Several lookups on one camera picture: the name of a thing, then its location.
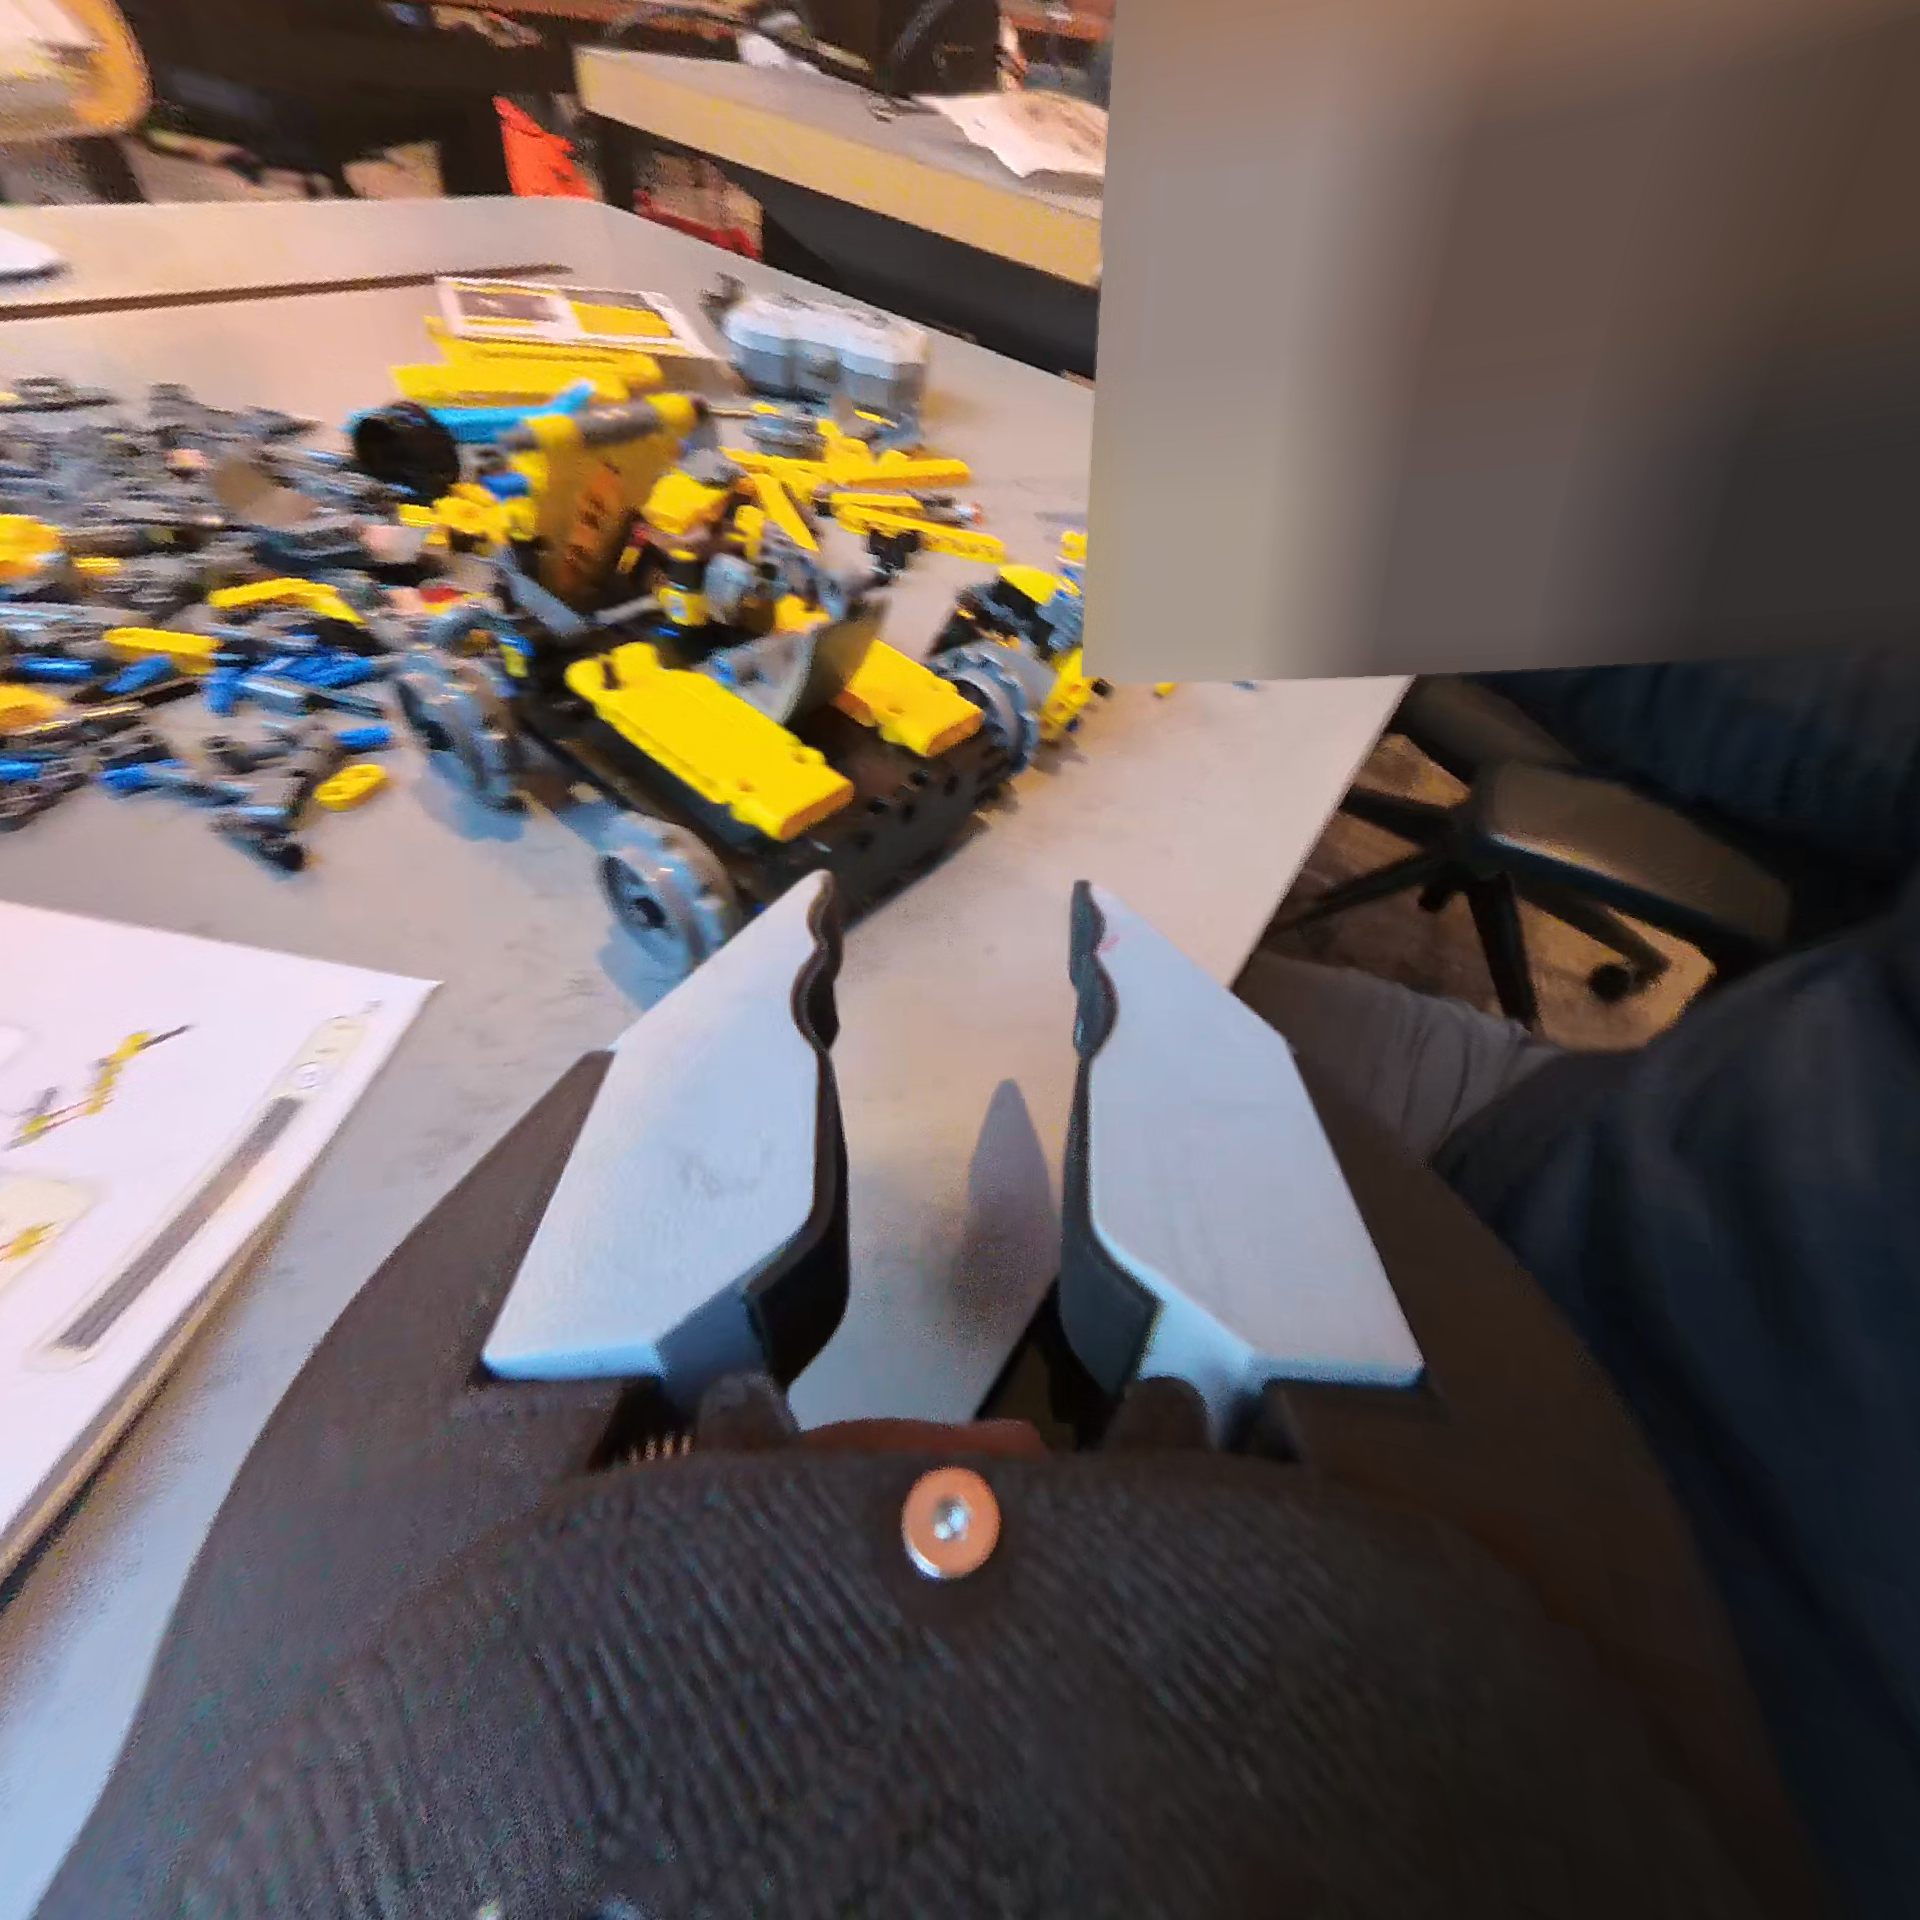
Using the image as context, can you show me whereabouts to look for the black office chair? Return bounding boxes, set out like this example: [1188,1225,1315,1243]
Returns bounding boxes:
[1289,674,1800,1029]

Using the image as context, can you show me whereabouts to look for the black yellow toy vehicle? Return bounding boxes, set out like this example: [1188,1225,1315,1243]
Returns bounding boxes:
[351,382,991,1003]

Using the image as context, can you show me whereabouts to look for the loose paper sheet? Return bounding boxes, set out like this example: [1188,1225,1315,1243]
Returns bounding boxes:
[915,88,1105,182]

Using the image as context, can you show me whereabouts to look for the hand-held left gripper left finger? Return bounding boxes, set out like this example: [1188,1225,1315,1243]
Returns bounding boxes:
[479,872,855,1403]

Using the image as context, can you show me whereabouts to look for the yellow sticker sheet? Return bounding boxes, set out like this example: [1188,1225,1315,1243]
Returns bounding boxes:
[435,274,712,362]

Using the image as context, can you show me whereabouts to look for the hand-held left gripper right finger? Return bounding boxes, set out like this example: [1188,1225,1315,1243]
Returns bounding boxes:
[1056,881,1425,1444]

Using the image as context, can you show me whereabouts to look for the white instruction booklet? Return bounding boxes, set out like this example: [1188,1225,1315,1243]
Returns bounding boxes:
[0,897,440,1578]

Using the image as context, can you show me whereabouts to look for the pile of small dark pieces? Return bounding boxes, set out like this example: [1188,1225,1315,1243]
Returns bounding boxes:
[0,374,407,881]

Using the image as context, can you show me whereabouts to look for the person's grey trousers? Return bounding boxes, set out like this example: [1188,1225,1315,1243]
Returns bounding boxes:
[1237,948,1567,1163]

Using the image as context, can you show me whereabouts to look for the small gear wheel assembly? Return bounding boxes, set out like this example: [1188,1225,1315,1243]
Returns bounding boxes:
[920,563,1103,758]

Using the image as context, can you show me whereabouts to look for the grey motor brick unit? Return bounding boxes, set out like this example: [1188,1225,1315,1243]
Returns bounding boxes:
[719,289,933,413]

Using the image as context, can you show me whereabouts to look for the background table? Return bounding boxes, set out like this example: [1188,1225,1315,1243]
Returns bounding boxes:
[573,41,1103,289]

